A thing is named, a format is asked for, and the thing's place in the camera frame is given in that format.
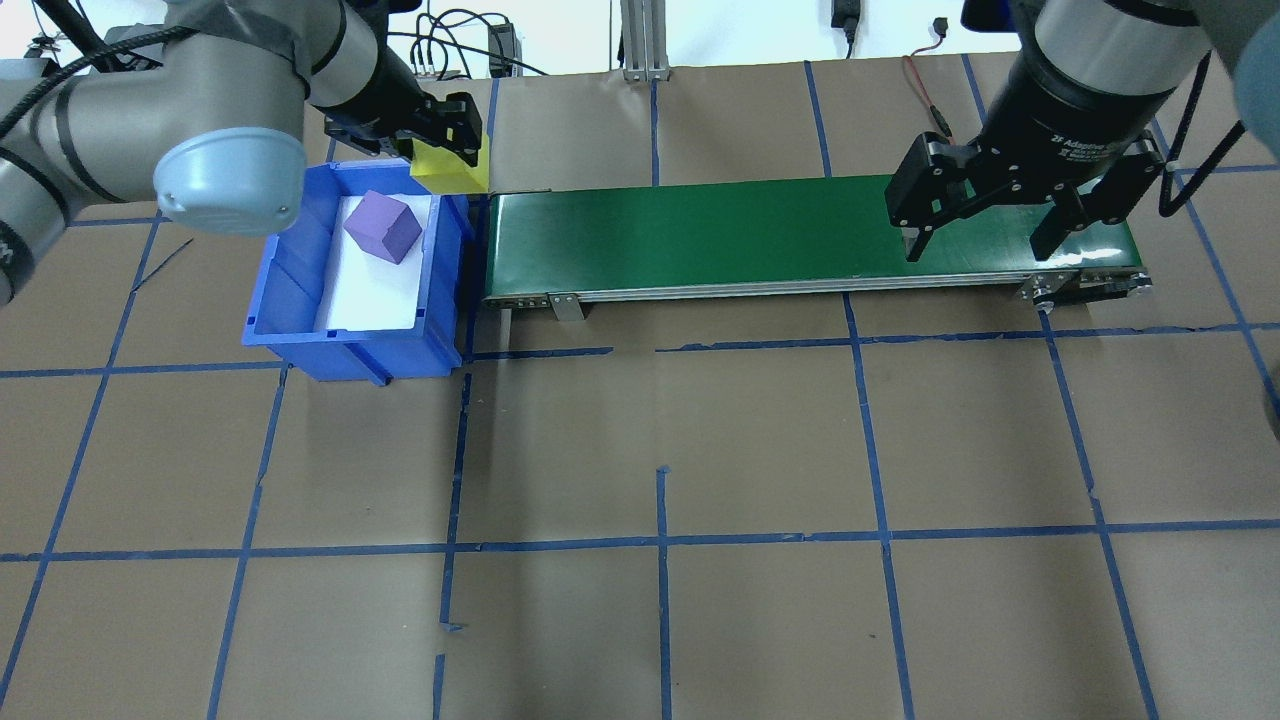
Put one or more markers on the yellow foam cube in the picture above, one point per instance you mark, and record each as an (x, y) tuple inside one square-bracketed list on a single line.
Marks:
[(450, 178)]

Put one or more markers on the purple foam cube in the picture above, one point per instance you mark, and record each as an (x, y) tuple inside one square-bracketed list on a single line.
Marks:
[(380, 225)]

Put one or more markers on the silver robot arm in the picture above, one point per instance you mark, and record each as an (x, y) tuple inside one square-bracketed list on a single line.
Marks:
[(1110, 30), (200, 90)]

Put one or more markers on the black power adapter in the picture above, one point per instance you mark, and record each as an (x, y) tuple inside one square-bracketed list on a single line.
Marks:
[(501, 48)]

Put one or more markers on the white foam pad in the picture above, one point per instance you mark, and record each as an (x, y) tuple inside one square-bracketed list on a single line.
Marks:
[(375, 295)]

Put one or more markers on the black hanging plug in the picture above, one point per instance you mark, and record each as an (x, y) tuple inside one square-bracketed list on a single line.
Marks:
[(845, 15)]

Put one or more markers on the blue plastic storage bin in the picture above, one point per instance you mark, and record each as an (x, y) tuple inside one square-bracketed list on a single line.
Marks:
[(290, 290)]

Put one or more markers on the green conveyor belt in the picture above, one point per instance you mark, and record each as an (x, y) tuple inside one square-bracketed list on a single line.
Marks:
[(700, 235)]

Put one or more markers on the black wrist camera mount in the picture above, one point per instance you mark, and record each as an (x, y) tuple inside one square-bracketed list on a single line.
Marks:
[(360, 135)]

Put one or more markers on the aluminium profile post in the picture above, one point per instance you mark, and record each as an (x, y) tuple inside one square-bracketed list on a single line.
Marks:
[(645, 40)]

